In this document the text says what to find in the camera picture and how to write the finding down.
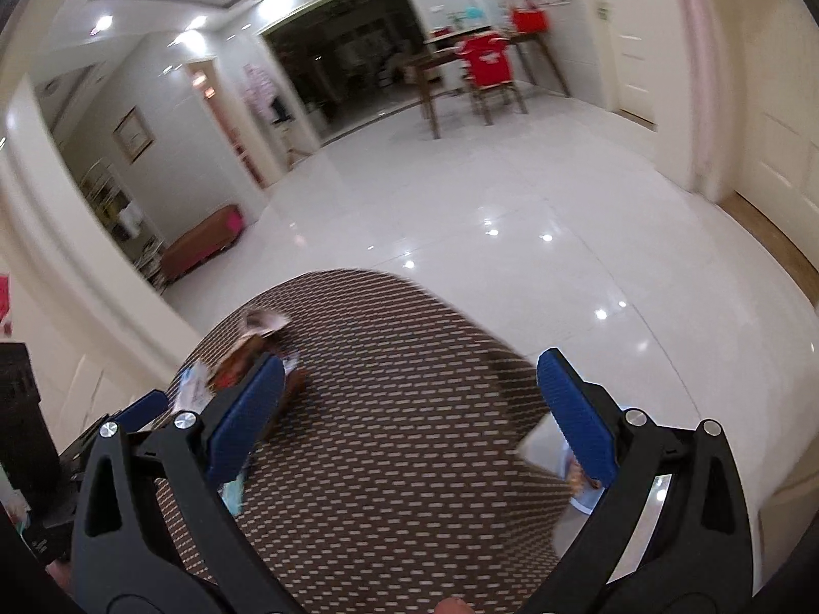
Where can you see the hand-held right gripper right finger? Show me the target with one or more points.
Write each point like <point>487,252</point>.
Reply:
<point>579,416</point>

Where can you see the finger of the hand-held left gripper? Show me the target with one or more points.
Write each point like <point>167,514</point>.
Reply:
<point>144,409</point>

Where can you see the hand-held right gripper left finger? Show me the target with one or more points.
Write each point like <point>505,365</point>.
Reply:
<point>246,422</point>

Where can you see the white and blue packet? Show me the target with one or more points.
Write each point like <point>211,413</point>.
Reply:
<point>544,444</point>

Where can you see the printed white paper sheet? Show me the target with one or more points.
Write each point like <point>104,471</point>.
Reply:
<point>190,390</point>

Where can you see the brown paper bag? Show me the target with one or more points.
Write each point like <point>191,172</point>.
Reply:
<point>231,364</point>

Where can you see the brown dotted tablecloth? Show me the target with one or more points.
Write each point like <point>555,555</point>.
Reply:
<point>397,428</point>

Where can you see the brown padded bench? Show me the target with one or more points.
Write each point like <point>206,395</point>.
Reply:
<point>198,240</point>

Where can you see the white shoe rack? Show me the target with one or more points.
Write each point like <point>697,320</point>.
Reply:
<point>121,211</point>

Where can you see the wooden chair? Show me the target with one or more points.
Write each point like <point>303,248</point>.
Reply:
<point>496,99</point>

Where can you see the pink hanging jacket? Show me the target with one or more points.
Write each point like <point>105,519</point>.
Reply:
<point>261,93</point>

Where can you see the white panel door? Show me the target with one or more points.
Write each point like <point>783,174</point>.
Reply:
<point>630,45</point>
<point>780,128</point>

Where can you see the red shirt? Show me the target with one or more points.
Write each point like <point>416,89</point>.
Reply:
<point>486,64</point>

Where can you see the wooden dining table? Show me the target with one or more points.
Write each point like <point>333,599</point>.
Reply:
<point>429,57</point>

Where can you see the red tote bag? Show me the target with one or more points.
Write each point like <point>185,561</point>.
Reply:
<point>530,19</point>

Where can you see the framed wall picture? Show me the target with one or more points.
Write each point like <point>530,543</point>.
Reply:
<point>133,134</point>

